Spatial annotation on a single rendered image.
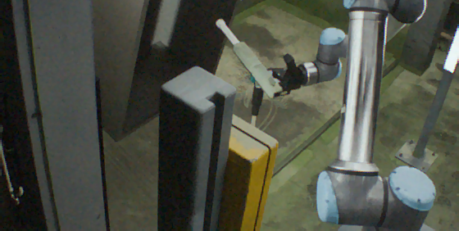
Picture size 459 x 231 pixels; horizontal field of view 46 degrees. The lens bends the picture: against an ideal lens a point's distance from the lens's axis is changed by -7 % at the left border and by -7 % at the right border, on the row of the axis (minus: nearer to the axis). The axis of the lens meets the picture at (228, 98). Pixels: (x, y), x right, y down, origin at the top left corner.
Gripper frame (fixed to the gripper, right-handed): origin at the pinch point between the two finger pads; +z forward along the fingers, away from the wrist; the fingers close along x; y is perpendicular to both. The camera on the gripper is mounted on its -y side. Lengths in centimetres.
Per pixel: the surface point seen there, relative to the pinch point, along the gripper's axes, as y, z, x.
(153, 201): 75, 32, 15
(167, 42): 29, 6, 69
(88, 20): -69, 74, -44
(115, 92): 8, 48, 19
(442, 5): 28, -174, 60
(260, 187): -78, 67, -98
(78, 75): -57, 77, -46
